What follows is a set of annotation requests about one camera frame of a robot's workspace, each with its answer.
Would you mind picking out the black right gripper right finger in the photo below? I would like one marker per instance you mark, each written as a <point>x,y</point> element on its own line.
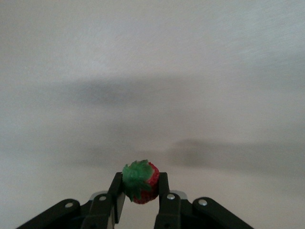
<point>171,210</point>

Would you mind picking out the large table cover cloth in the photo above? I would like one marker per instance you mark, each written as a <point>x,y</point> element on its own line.
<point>152,83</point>

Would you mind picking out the red strawberry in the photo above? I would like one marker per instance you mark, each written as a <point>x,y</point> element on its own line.
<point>145,190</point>

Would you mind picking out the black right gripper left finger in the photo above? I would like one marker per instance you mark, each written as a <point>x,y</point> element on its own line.
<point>100,210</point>

